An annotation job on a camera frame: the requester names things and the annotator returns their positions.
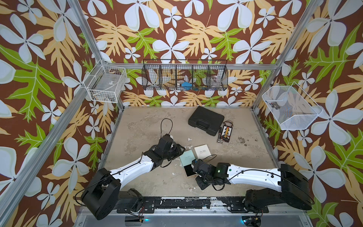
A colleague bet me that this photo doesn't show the metal ratchet wrench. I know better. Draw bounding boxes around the metal ratchet wrench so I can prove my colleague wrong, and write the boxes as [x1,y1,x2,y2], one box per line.
[217,127,223,144]

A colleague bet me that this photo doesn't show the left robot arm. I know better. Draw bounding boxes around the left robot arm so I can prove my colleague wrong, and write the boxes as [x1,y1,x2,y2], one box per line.
[80,134,186,220]

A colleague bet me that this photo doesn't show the black jewelry box drawer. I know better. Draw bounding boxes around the black jewelry box drawer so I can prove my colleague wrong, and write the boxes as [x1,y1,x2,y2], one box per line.
[183,164,196,177]

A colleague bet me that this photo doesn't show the blue object in basket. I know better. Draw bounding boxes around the blue object in basket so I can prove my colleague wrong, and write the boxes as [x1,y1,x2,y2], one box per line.
[181,82,192,91]

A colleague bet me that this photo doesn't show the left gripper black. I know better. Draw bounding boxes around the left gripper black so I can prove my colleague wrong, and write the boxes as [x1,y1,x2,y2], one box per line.
[162,143,186,160]

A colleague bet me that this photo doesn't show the dark small object in basket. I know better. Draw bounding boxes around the dark small object in basket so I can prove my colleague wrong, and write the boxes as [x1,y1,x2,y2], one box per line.
[270,102,281,110]

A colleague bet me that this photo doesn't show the yellow multimeter with leads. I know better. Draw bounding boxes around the yellow multimeter with leads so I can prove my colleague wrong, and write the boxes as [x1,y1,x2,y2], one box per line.
[220,120,233,143]

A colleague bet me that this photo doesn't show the black wire basket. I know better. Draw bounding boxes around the black wire basket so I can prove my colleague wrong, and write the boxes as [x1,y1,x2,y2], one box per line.
[141,59,229,91]

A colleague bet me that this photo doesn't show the black plastic tool case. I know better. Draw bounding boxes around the black plastic tool case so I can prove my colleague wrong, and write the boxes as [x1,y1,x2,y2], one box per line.
[188,107,225,136]

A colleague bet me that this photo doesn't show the white mesh basket right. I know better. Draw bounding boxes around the white mesh basket right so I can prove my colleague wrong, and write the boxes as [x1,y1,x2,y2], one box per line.
[262,82,323,131]

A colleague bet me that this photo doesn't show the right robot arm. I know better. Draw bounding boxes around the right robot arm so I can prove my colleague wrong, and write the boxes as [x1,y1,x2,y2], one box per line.
[192,159,314,212]

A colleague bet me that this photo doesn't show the white drawer jewelry box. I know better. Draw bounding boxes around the white drawer jewelry box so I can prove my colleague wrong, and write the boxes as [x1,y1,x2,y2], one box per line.
[194,144,211,159]

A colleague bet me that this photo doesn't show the white wire basket left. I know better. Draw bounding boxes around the white wire basket left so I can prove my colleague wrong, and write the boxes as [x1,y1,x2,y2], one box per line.
[84,65,128,103]

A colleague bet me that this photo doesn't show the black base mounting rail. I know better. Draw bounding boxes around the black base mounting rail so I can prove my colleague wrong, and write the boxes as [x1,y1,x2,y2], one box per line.
[116,196,269,214]

